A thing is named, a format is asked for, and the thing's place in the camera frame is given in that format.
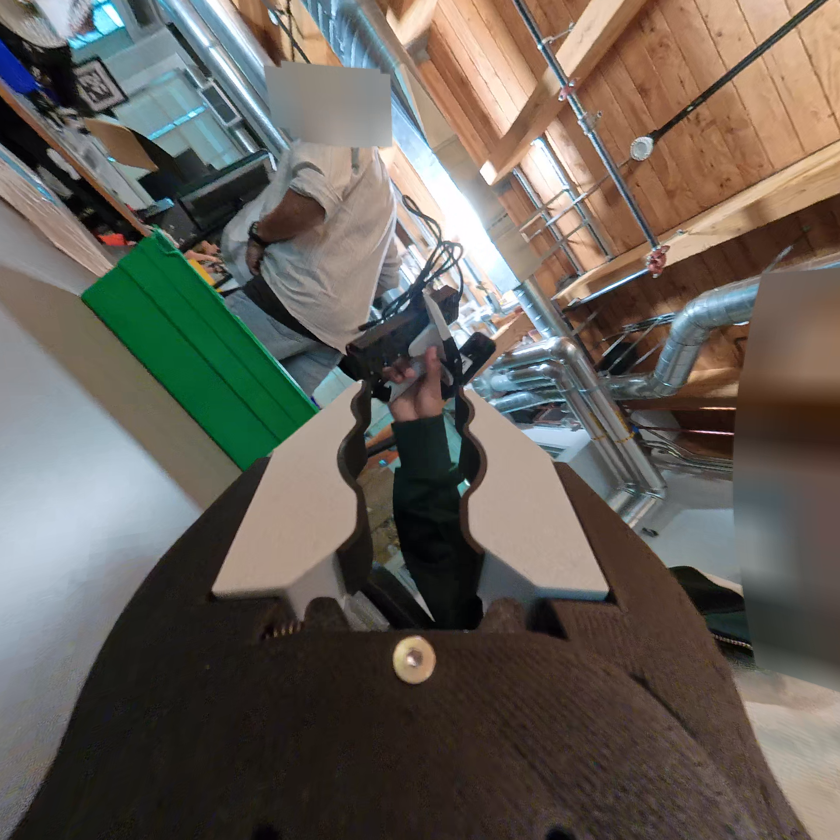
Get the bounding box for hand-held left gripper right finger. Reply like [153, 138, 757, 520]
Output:
[455, 390, 611, 608]

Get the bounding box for person's pale trousers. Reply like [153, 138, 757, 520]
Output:
[738, 663, 840, 840]

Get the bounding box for silver ventilation duct pipes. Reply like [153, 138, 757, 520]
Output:
[472, 276, 762, 532]

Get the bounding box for person's right hand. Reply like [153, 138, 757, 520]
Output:
[382, 346, 448, 422]

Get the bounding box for metal sprinkler pipe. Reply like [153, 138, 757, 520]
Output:
[512, 0, 672, 274]

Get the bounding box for corrugated silver duct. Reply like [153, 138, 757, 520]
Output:
[308, 0, 424, 76]

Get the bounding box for black ceiling conduit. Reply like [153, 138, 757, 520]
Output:
[630, 0, 833, 163]

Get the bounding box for cardboard document stand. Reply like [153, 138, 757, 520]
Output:
[84, 117, 177, 174]

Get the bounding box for instruction sheet on stand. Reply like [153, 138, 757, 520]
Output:
[0, 157, 118, 278]

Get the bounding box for black usb hub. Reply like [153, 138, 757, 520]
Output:
[344, 284, 462, 385]

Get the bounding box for framed marker sign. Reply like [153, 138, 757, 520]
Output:
[71, 56, 130, 114]

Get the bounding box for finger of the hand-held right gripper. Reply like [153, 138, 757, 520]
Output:
[422, 292, 455, 355]

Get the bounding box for wooden table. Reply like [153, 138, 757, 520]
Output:
[0, 82, 155, 238]

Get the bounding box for person's right forearm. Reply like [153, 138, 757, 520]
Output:
[390, 412, 485, 630]

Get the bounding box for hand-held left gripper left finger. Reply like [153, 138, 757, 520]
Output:
[210, 381, 374, 608]

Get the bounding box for wooden ceiling beam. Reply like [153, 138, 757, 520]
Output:
[481, 0, 651, 186]
[554, 157, 840, 308]

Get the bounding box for green plastic bin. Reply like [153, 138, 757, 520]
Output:
[80, 228, 320, 472]

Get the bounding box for person's green jacket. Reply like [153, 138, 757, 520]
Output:
[669, 566, 754, 652]

